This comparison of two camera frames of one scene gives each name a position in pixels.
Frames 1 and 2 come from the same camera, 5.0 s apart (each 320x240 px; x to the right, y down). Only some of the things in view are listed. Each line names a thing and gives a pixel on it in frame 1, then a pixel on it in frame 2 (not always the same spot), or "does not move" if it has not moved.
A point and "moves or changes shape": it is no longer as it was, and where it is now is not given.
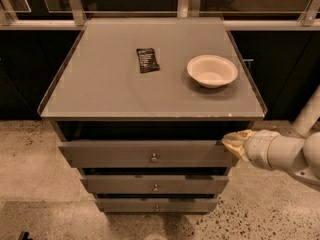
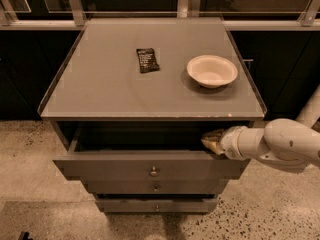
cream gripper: x=257 y=148 -> x=230 y=143
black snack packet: x=147 y=60 does not move
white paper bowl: x=211 y=70 does not move
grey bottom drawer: x=157 y=205 does not move
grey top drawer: x=144 y=154 moves or changes shape
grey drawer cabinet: x=141 y=107 does not move
